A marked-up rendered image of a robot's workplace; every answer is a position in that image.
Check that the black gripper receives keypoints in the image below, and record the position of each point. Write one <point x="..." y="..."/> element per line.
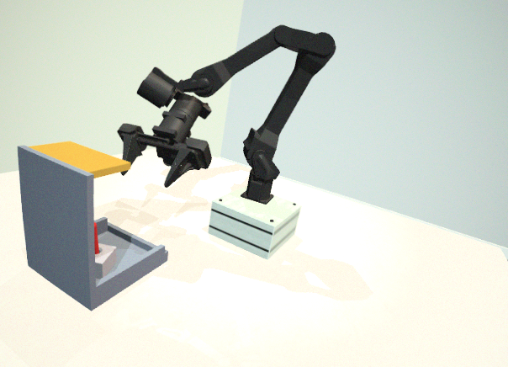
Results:
<point x="169" y="135"/>

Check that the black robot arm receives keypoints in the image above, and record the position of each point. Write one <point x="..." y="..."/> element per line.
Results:
<point x="314" y="51"/>

